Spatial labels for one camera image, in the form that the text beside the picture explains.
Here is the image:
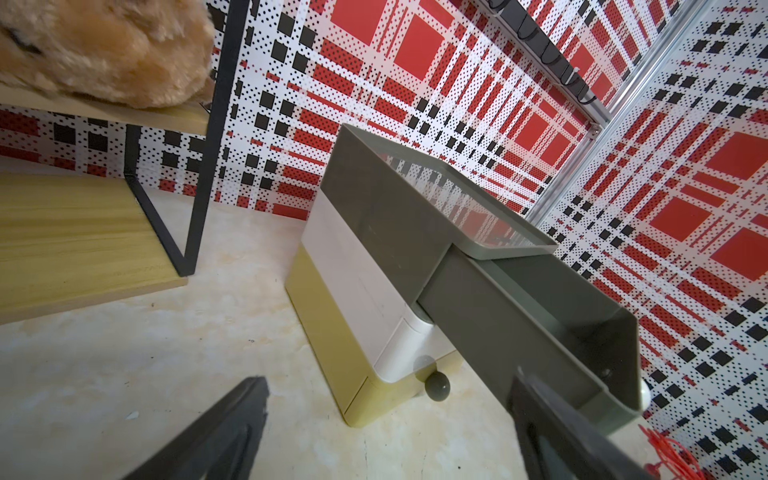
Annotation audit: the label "red earphones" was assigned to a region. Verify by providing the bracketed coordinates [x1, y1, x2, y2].
[639, 425, 707, 480]

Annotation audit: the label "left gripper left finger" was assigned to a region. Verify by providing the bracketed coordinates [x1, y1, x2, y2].
[126, 376, 269, 479]

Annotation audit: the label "three-drawer storage cabinet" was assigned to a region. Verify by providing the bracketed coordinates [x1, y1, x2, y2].
[284, 124, 559, 429]

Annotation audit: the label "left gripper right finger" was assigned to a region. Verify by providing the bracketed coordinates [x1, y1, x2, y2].
[508, 372, 652, 479]

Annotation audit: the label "wooden three-tier shelf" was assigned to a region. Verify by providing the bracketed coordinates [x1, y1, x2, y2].
[1, 1, 250, 323]

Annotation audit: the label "tan plush toy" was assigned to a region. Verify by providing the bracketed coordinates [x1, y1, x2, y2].
[1, 1, 215, 109]

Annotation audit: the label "black wall hook rail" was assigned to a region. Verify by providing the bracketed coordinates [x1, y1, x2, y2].
[479, 0, 603, 107]

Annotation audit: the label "white drawer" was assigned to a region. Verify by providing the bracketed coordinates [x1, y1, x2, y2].
[301, 193, 456, 383]

